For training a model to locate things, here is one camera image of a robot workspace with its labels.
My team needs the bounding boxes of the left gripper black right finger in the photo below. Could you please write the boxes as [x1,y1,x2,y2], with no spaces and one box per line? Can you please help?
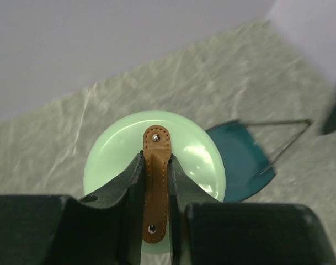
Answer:
[169,156,336,264]

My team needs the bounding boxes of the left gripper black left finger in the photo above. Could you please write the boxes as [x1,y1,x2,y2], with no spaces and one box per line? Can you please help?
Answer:
[0,153,145,264]

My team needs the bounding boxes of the steel serving tongs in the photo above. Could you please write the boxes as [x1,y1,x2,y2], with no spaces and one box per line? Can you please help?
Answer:
[244,118,313,179]

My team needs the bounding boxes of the green round lid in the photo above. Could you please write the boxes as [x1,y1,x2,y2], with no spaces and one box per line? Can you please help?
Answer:
[83,111,226,264]

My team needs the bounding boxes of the teal square plate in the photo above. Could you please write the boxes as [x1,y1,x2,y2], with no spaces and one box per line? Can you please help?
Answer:
[206,120,276,203]

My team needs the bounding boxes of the brown leather lid strap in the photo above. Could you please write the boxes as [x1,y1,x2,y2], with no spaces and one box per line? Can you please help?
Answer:
[142,124,173,245]

